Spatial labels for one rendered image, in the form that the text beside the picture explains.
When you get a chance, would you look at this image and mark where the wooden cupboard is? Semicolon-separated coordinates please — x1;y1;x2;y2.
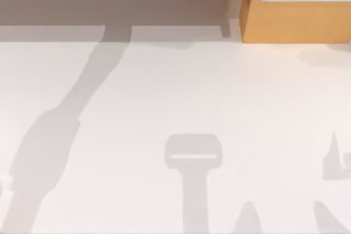
239;0;351;44

